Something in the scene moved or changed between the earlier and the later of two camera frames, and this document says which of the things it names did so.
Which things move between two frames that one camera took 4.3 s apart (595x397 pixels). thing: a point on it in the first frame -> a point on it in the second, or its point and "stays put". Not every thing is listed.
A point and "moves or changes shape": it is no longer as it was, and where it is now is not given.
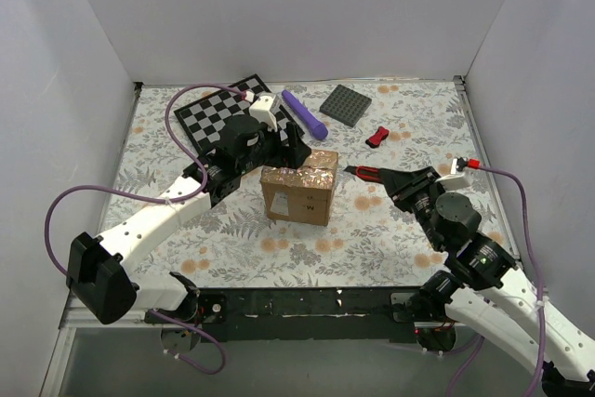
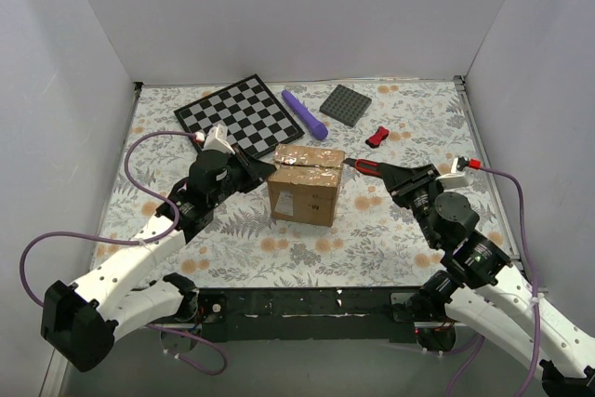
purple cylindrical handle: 306,116 stays put
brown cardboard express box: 301,195 stays put
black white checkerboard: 204,118 stays put
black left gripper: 283,152 -> 244,167
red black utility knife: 365,172 moves or changes shape
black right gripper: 409,188 stays put
